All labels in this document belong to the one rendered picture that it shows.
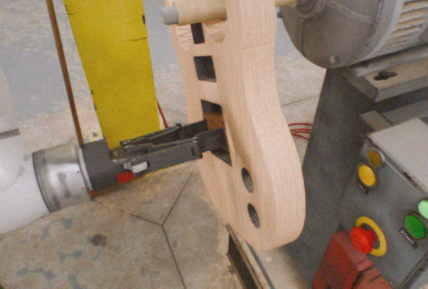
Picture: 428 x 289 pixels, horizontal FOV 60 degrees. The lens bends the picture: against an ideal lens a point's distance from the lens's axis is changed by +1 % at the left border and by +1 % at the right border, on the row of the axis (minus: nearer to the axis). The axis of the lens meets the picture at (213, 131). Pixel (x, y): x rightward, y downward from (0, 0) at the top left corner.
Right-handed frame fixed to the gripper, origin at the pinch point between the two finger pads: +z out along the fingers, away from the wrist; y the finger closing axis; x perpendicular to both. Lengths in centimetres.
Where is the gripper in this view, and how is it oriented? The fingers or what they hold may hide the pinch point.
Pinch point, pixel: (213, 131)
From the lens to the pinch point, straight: 60.1
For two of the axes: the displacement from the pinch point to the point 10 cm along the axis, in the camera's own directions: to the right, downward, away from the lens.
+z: 9.2, -2.7, 2.9
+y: 3.5, 1.9, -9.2
